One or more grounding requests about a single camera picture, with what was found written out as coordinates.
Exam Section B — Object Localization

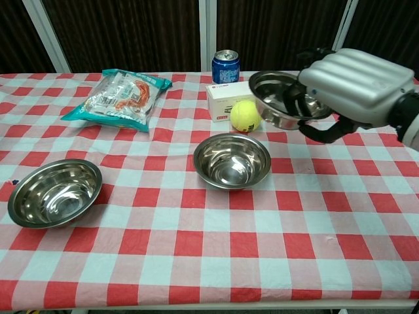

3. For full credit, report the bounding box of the blue drink can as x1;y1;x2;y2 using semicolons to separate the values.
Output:
211;50;241;85

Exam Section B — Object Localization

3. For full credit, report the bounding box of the small white carton box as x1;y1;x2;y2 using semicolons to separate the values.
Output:
205;81;259;123

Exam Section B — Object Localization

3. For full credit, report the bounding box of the red white checkered tablecloth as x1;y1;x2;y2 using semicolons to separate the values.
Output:
0;70;419;310

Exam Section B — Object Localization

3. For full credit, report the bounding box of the yellow tennis ball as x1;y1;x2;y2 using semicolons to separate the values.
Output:
230;99;263;133

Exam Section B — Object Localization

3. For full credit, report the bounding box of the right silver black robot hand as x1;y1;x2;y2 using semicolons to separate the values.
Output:
283;47;416;145

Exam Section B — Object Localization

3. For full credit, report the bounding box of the dark brown curtain panel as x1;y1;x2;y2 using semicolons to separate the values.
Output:
343;0;419;80
0;0;57;75
215;0;348;72
41;0;201;73

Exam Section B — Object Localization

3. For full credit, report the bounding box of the teal snack bag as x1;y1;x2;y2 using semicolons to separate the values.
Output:
60;68;173;133

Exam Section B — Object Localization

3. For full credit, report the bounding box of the stainless steel bowl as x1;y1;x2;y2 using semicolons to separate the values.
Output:
192;132;272;192
247;71;333;131
7;158;103;230

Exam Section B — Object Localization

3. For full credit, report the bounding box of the white partition frame post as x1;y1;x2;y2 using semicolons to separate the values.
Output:
22;0;71;74
329;0;360;54
198;0;217;72

